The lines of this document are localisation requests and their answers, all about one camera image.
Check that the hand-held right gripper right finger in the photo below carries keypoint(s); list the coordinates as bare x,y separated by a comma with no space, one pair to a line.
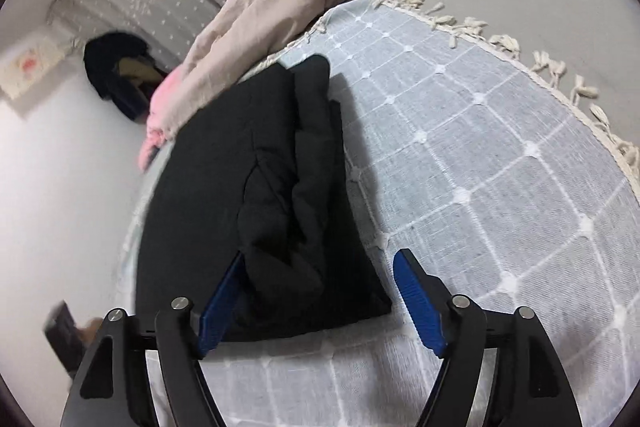
417,302

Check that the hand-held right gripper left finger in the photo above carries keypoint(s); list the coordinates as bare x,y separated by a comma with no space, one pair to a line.
222,302

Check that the black padded coat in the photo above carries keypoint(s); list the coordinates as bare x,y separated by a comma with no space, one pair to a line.
210,187

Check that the grey checked fringed blanket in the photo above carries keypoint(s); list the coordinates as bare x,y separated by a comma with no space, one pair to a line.
475,182

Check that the pink fleece blanket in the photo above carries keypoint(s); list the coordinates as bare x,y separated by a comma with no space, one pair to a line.
162,102

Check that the navy hanging jacket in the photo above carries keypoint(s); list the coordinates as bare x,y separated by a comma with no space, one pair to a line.
102,57

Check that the beige duvet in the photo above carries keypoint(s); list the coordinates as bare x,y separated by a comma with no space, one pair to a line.
250,17

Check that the white wall picture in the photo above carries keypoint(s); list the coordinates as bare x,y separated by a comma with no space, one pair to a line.
25,67

